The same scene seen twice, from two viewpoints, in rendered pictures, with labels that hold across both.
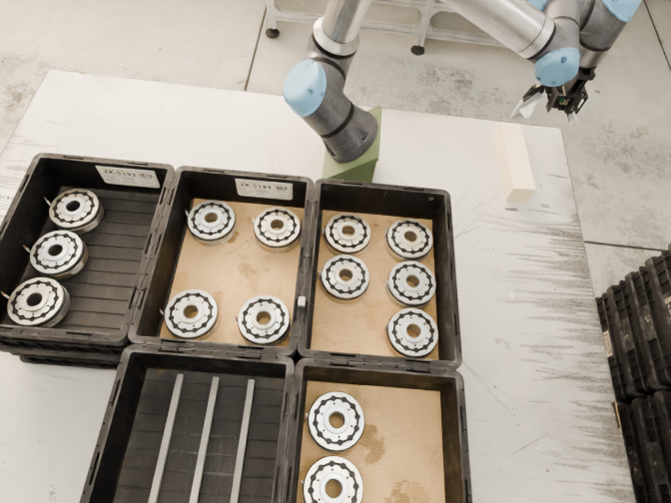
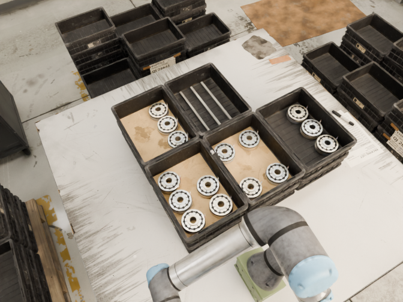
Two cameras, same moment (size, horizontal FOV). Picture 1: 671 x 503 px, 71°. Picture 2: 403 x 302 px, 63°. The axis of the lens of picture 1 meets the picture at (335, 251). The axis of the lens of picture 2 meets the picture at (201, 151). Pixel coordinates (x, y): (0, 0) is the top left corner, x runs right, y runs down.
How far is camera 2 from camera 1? 1.15 m
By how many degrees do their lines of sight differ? 59
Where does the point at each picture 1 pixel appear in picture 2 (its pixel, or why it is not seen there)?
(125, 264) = (289, 142)
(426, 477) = (141, 145)
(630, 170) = not seen: outside the picture
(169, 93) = (392, 253)
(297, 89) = not seen: hidden behind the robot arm
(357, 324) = (191, 175)
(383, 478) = (154, 138)
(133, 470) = (225, 100)
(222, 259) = (259, 165)
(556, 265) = (116, 292)
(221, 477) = (201, 112)
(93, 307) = (282, 124)
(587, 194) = not seen: outside the picture
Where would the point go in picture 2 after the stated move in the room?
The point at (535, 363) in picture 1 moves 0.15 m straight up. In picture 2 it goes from (113, 228) to (104, 217)
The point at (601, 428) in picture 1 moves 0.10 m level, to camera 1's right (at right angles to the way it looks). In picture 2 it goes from (78, 219) to (58, 227)
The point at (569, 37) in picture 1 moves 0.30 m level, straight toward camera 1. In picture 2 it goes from (158, 281) to (161, 185)
